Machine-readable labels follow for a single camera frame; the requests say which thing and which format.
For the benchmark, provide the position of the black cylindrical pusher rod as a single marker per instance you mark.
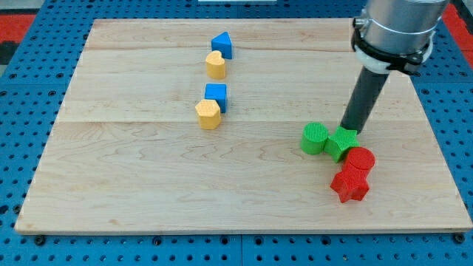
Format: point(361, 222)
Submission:
point(363, 98)

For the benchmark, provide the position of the green cylinder block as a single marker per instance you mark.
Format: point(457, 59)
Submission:
point(314, 137)

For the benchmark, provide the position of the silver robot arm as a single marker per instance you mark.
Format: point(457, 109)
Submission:
point(389, 35)

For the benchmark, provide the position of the green star block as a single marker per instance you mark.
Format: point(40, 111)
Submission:
point(340, 142)

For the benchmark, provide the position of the red star block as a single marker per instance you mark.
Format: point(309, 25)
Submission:
point(351, 183)

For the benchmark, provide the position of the red cylinder block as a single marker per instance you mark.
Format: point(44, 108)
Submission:
point(360, 161)

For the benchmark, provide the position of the blue triangle block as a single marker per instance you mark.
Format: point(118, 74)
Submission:
point(223, 43)

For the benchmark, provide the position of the blue cube block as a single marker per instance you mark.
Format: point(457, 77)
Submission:
point(217, 92)

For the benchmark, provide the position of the yellow heart block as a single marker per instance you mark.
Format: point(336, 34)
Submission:
point(215, 65)

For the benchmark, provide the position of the yellow hexagon block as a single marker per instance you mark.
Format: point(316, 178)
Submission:
point(208, 114)

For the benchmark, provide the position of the light wooden board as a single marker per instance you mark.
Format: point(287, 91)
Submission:
point(126, 154)

